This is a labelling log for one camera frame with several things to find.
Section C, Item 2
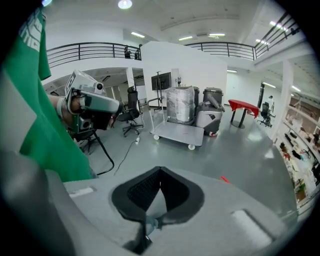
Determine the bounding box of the cluttered white shelving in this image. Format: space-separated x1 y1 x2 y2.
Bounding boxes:
273 97 320 208

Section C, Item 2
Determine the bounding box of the thin white cable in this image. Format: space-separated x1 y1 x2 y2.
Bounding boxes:
136 112 147 137

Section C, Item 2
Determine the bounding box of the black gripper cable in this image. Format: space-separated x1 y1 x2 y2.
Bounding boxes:
92 128 116 176

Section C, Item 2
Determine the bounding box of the round table red cloth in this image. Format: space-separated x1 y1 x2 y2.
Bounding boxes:
227 99 260 130

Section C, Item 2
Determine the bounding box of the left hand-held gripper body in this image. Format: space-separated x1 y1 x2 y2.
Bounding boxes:
64 70 117 135

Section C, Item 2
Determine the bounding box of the person's left hand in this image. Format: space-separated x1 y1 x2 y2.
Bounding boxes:
69 96 85 114

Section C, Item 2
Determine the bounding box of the black TV on stand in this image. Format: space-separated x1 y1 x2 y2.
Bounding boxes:
150 71 173 113

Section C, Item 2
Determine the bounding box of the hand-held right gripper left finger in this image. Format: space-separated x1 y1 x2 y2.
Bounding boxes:
62 166 161 256

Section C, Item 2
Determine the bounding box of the person's left forearm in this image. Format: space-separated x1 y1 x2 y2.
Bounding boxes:
46 94 60 111

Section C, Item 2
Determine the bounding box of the black power cable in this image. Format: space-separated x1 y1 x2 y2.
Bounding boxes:
113 141 138 176

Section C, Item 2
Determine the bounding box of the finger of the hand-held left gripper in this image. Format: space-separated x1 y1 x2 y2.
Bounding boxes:
81 90 124 114

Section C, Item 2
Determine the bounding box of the plastic-wrapped appliance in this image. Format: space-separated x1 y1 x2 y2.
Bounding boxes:
166 85 196 123

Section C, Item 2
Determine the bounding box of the grey floor scrubber machine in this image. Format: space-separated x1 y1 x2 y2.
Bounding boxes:
196 92 226 137

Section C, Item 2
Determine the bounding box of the black bin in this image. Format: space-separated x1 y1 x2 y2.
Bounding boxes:
202 86 225 106

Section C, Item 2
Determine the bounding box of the black balcony railing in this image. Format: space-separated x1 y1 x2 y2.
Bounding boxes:
184 11 301 61
46 41 142 69

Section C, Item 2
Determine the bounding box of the white wrist strap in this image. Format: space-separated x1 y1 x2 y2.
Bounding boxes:
56 96 67 119

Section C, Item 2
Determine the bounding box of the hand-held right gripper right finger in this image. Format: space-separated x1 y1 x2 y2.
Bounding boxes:
149 166 299 256

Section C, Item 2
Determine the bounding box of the grey platform trolley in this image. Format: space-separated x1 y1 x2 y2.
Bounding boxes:
147 97 205 151

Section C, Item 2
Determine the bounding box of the green shirt person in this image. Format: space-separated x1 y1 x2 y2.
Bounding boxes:
0 6 93 183

